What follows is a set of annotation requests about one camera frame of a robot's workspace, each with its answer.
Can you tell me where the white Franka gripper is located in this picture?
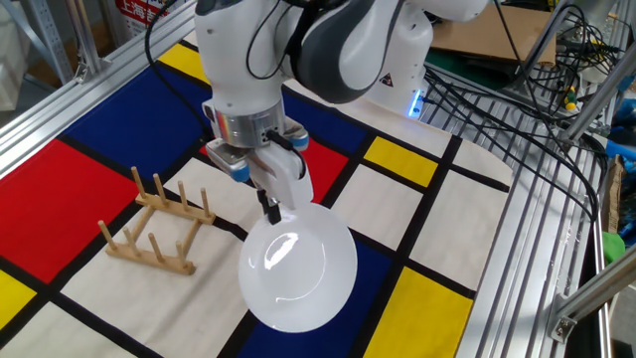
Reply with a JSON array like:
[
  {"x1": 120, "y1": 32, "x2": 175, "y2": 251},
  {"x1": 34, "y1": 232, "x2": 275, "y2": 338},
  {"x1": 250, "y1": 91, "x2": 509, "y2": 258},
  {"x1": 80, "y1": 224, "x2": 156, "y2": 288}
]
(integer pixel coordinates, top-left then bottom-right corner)
[{"x1": 247, "y1": 143, "x2": 315, "y2": 226}]

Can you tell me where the white round plate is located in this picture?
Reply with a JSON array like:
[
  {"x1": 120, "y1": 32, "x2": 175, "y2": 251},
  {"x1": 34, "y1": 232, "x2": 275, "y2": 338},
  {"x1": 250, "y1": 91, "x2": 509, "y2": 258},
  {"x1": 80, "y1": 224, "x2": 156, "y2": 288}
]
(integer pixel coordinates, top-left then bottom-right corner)
[{"x1": 237, "y1": 202, "x2": 359, "y2": 334}]

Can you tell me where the wooden dish rack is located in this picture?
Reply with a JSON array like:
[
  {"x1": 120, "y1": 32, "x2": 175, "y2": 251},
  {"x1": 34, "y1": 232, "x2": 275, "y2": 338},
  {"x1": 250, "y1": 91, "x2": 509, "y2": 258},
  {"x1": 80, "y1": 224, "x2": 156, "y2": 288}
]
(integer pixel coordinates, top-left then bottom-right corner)
[{"x1": 97, "y1": 166, "x2": 218, "y2": 277}]

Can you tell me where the colour block tablecloth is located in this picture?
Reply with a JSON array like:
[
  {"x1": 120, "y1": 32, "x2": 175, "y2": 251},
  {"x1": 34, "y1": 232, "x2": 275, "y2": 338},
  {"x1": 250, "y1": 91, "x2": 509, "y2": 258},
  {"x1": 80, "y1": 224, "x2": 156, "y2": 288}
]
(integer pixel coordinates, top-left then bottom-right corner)
[{"x1": 0, "y1": 32, "x2": 514, "y2": 358}]

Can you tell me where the red white sign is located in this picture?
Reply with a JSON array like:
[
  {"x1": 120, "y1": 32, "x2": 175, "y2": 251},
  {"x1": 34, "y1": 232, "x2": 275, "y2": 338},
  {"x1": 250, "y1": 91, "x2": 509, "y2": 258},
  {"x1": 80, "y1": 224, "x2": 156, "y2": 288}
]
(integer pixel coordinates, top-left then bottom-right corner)
[{"x1": 114, "y1": 0, "x2": 188, "y2": 37}]

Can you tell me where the perforated steel shelf upright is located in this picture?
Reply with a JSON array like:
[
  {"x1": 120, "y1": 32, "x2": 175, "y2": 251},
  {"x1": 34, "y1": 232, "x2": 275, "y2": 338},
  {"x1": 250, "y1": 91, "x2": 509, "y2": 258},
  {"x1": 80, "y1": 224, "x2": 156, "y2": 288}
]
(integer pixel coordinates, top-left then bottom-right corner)
[{"x1": 27, "y1": 0, "x2": 76, "y2": 85}]

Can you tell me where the cardboard box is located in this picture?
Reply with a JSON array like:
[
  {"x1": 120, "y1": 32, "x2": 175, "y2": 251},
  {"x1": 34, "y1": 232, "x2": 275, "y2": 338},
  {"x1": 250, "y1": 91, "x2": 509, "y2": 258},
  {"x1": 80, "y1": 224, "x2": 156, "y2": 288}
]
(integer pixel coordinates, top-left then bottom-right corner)
[{"x1": 429, "y1": 4, "x2": 557, "y2": 66}]

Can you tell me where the green cloth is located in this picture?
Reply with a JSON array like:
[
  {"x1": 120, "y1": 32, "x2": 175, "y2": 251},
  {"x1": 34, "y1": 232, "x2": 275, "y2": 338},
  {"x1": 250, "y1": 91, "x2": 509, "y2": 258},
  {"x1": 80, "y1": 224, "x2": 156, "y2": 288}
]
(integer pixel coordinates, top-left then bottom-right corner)
[{"x1": 602, "y1": 231, "x2": 627, "y2": 265}]

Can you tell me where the blue plastic bag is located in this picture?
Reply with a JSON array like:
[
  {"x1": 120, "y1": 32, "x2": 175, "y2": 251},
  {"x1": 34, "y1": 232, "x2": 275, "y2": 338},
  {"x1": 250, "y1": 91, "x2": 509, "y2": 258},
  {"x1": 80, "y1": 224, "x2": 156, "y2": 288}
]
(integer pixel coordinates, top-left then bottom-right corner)
[{"x1": 605, "y1": 96, "x2": 636, "y2": 163}]

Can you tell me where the silver blue wrist camera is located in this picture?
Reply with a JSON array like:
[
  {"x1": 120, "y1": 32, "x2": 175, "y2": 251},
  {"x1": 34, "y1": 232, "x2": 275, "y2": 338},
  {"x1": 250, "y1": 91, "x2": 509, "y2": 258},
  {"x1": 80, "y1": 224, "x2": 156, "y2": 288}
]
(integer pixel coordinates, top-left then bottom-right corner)
[{"x1": 206, "y1": 118, "x2": 310, "y2": 183}]

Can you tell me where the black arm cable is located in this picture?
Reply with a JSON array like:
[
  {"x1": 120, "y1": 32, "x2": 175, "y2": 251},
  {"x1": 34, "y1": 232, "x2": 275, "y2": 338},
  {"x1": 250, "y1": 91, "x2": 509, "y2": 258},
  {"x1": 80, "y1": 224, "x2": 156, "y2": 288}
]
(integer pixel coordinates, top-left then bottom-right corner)
[{"x1": 143, "y1": 0, "x2": 216, "y2": 143}]

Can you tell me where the aluminium frame post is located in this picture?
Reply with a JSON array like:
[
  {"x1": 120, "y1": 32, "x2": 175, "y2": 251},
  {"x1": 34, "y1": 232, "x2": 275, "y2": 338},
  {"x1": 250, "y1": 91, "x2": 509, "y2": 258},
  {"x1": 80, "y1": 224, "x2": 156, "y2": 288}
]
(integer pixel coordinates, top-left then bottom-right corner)
[
  {"x1": 548, "y1": 248, "x2": 636, "y2": 345},
  {"x1": 560, "y1": 52, "x2": 636, "y2": 145},
  {"x1": 64, "y1": 0, "x2": 113, "y2": 84}
]

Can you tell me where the black cable bundle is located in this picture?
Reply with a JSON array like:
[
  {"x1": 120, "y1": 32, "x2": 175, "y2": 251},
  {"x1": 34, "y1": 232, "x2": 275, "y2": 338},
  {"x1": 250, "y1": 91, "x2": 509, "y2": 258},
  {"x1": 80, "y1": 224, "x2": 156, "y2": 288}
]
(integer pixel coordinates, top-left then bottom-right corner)
[{"x1": 421, "y1": 0, "x2": 617, "y2": 223}]

